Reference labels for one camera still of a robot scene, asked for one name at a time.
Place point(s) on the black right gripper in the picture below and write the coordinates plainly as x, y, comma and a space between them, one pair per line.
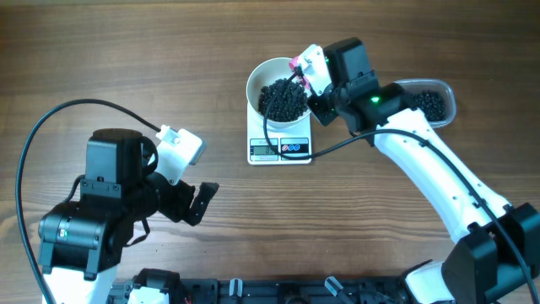
322, 113

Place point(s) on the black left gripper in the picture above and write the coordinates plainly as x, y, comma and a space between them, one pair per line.
179, 209

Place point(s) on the pink scoop with blue handle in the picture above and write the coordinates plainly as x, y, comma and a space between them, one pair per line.
298, 72

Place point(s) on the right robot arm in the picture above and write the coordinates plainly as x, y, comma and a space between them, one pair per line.
496, 244

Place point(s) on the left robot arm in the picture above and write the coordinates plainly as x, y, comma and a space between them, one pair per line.
127, 179

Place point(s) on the white digital kitchen scale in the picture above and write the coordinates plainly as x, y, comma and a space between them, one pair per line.
289, 141

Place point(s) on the white bowl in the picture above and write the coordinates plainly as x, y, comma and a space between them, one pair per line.
266, 74

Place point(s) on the black beans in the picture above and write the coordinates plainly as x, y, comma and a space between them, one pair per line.
289, 101

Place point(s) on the clear plastic bean container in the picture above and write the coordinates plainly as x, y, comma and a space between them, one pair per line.
435, 98

